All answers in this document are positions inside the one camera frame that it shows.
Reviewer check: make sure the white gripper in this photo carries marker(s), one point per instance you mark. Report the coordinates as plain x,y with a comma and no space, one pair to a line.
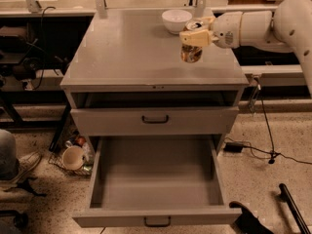
226,28

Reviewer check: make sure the orange soda can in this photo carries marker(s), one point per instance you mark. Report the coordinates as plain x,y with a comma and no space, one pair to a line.
191,54

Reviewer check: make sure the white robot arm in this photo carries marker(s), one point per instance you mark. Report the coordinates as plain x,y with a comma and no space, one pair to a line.
288,29

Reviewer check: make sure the grey drawer cabinet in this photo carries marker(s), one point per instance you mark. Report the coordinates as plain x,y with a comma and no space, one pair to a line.
132,51

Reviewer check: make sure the grey top drawer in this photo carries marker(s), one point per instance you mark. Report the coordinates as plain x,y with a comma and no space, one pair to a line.
154,113

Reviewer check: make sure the open grey middle drawer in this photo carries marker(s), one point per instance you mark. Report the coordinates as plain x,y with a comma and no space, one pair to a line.
155,181

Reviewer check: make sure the white ceramic bowl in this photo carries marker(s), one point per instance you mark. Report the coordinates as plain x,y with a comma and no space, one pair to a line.
175,20

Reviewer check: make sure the black power adapter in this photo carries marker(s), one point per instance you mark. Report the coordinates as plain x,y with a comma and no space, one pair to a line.
233,147

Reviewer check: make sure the black equipment left shelf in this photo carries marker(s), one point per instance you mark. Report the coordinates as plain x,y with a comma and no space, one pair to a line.
22,56

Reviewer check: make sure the white cup in basket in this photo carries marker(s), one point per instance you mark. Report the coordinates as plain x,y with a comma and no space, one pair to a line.
73,158

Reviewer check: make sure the black bar lower right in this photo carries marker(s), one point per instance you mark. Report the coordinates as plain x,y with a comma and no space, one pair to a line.
287,197

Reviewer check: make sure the black object bottom right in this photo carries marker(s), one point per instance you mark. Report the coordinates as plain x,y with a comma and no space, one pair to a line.
247,222

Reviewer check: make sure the white sneaker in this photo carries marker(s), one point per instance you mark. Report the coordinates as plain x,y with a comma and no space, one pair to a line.
26,165

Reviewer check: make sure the blue jeans leg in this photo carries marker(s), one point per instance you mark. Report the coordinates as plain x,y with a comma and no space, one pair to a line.
8,156

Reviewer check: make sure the wire basket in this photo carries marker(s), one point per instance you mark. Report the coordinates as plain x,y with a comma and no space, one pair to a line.
89,156

